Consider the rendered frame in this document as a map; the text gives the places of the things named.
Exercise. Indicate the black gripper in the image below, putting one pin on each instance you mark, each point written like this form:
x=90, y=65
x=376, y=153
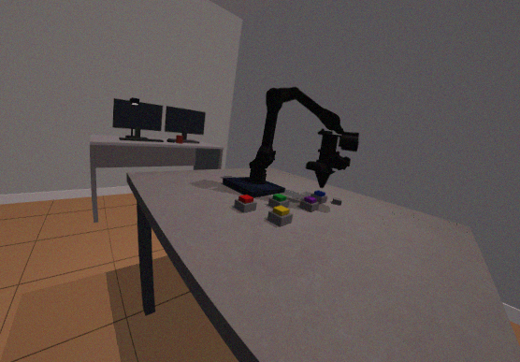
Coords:
x=322, y=168

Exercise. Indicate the purple button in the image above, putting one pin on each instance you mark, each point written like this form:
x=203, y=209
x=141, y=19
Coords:
x=309, y=203

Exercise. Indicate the red button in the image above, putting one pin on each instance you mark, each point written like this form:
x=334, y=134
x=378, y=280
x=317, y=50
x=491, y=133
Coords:
x=245, y=204

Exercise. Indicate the blue button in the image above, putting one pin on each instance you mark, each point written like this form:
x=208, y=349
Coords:
x=321, y=197

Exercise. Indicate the yellow button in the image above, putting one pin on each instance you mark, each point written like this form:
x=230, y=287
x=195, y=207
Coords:
x=280, y=216

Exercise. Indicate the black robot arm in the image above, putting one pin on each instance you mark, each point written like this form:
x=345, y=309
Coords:
x=348, y=141

